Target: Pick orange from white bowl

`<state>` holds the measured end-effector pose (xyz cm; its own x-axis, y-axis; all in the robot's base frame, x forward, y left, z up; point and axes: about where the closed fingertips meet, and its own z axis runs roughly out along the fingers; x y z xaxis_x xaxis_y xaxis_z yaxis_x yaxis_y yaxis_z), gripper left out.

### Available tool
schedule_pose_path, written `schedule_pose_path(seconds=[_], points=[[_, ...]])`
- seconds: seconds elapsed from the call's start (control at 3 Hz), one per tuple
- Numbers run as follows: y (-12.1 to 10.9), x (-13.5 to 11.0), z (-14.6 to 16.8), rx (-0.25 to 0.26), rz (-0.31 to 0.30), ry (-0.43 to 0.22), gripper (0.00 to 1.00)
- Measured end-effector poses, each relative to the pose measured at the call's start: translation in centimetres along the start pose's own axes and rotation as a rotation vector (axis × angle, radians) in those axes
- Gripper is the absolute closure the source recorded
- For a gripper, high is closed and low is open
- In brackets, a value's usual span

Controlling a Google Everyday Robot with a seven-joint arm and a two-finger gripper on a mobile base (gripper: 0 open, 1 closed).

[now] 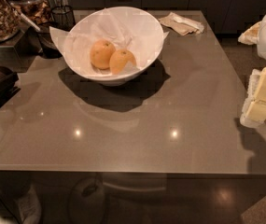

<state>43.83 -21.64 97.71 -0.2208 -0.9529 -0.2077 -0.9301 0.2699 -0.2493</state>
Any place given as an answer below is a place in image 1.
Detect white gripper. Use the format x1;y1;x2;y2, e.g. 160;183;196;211
238;15;266;128

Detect crumpled brown paper napkins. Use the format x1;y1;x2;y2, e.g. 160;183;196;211
159;12;204;35

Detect white paper liner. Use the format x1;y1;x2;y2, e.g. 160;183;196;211
49;7;170;77

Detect dark metal box stand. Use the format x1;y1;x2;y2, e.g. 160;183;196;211
0;28;41;73

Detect white shoe under table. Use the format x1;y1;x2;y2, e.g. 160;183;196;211
0;185;42;224

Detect black wire mesh cup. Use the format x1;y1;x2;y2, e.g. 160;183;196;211
51;5;76;31

